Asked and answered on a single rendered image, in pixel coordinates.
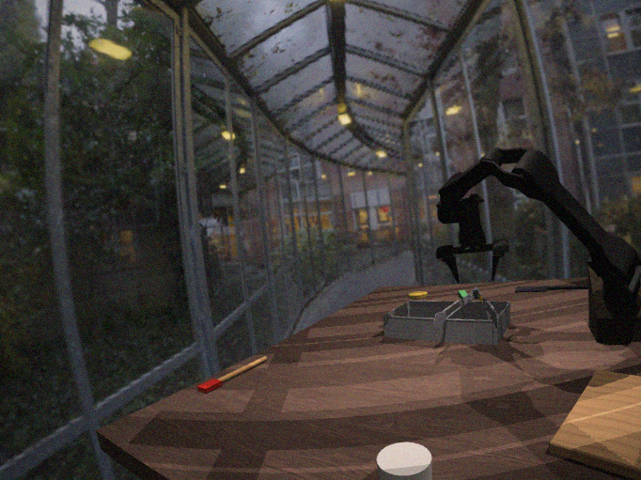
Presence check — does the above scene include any grey cylinder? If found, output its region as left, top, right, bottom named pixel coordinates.
left=376, top=442, right=432, bottom=480

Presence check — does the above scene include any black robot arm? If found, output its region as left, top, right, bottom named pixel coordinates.
left=436, top=147, right=641, bottom=309

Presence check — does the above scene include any light brown wooden board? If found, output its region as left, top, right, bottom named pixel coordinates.
left=549, top=370, right=641, bottom=480

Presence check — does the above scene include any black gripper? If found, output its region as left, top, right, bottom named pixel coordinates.
left=435, top=221, right=509, bottom=284

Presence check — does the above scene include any grey metal roasting tin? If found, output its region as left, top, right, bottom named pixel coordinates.
left=383, top=301, right=510, bottom=346

